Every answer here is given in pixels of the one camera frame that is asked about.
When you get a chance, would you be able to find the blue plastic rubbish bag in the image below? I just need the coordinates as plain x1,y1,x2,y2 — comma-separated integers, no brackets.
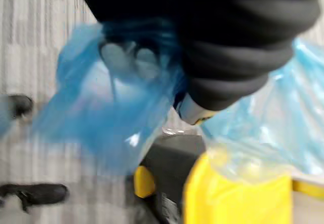
31,21,324,178

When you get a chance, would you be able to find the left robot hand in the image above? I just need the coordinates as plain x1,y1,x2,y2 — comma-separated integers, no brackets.
70,0,324,126

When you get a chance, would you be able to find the yellow rimmed grey bin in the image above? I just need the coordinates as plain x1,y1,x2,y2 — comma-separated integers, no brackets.
291,173,324,201

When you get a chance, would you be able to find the yellow trash can lid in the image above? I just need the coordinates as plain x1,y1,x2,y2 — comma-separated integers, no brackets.
182,152,294,224

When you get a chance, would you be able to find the dark robot foot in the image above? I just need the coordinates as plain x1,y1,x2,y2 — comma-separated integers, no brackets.
0,94,34,120
0,182,69,213

